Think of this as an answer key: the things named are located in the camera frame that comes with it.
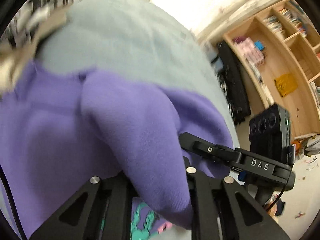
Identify light blue blanket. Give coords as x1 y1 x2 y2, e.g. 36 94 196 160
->
0 0 244 240

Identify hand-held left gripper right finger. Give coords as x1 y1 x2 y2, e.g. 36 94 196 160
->
182 156 292 240

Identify row of books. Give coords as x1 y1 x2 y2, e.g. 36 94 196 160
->
264 7 308 37

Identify black piano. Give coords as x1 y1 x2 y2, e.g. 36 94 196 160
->
216 41 252 125

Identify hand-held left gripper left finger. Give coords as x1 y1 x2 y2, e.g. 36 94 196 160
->
29 171 140 240

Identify stack of pink boxes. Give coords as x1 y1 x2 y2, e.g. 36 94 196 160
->
234 37 264 67

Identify yellow cloth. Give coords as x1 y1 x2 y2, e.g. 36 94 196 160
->
274 73 299 98

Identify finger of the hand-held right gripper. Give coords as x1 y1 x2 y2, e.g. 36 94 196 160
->
179 132 241 167

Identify pile of papers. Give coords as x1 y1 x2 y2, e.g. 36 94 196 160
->
292 134 320 156

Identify black and white patterned cloth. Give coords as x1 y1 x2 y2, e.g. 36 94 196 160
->
0 0 83 52

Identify person's right hand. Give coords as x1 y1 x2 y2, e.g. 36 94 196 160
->
265 192 286 217

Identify purple zip hoodie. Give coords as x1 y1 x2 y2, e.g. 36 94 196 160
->
0 61 234 240

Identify black cord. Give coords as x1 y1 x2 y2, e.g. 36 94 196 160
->
0 165 28 240

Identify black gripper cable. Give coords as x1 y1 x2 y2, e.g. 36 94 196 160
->
265 170 292 211

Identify wooden bookshelf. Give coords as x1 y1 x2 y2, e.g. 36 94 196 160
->
222 0 320 140

